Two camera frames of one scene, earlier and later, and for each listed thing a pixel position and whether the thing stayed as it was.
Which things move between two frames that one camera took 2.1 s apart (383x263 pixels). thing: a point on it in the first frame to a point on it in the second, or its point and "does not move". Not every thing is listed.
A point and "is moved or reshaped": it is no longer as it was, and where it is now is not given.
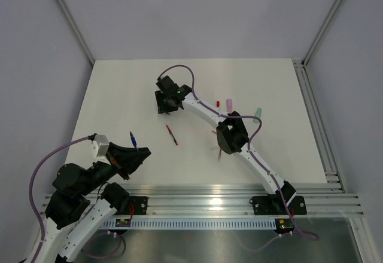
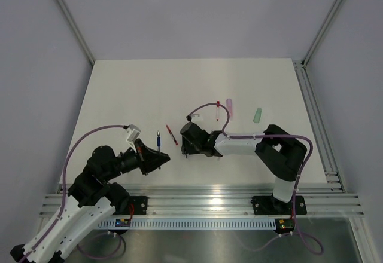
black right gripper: [161, 107] to [187, 149]
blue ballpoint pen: [133, 141] is moved or reshaped
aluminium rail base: [323, 199] does not move
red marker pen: [172, 137] does not move
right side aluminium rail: [327, 148] does not move
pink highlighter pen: [229, 105] does not move
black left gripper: [126, 159] to [149, 159]
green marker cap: [258, 114] does not move
